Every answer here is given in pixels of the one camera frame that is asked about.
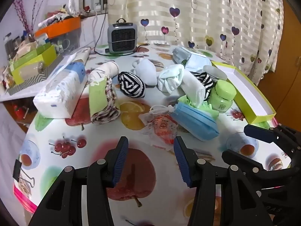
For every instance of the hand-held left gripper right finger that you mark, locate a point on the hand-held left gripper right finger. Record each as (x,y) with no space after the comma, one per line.
(182,162)

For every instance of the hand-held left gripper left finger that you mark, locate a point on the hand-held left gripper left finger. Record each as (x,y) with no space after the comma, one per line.
(121,162)

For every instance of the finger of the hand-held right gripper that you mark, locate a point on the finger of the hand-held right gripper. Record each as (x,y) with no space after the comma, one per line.
(239,161)
(256,131)

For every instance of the light green cloth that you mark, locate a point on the light green cloth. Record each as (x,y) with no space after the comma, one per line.
(207,109)

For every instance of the green patterned cloth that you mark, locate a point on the green patterned cloth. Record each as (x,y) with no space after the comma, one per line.
(101,98)

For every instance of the black white striped sock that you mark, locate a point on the black white striped sock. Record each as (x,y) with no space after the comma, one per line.
(131,84)
(207,84)

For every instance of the mint green towel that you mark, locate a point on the mint green towel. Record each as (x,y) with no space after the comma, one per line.
(170,80)

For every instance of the fruit print tablecloth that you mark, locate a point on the fruit print tablecloth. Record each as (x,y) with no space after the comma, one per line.
(98,146)

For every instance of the red print plastic bag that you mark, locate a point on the red print plastic bag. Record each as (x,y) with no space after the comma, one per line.
(162,127)

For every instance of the blue face mask pack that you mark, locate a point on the blue face mask pack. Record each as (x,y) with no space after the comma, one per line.
(195,122)

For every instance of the green cream jar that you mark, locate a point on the green cream jar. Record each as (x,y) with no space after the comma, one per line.
(222,95)

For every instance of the brown wooden door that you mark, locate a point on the brown wooden door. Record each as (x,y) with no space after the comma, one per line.
(291,75)

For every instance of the clear round lid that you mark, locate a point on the clear round lid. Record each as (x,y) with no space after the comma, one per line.
(215,71)

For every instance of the white rolled towel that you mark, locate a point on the white rolled towel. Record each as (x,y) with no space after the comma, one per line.
(194,89)

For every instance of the beige rolled bandage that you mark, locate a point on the beige rolled bandage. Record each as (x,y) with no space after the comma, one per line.
(105,69)

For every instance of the white blue tissue pack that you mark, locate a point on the white blue tissue pack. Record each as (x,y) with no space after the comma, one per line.
(58,89)

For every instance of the wet wipes pack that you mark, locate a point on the wet wipes pack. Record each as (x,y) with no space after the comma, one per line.
(190,58)

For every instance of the black binder clip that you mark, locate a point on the black binder clip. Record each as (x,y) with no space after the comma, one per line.
(17,171)

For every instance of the zigzag patterned box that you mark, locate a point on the zigzag patterned box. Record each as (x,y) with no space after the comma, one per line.
(35,80)

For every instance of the small grey fan heater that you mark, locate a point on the small grey fan heater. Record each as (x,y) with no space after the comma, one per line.
(122,36)

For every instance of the heart print curtain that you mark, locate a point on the heart print curtain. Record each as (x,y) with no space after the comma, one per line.
(199,16)

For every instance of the green tissue box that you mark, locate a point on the green tissue box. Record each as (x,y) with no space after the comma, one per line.
(30,69)

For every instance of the clear plastic storage bin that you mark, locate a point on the clear plastic storage bin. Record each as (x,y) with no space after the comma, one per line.
(70,40)

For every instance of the orange tray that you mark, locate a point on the orange tray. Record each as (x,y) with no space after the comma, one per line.
(61,27)

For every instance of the pile of assorted packets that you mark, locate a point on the pile of assorted packets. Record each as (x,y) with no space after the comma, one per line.
(58,16)

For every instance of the purple decorative branches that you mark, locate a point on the purple decorative branches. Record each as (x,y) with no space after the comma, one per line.
(22,11)

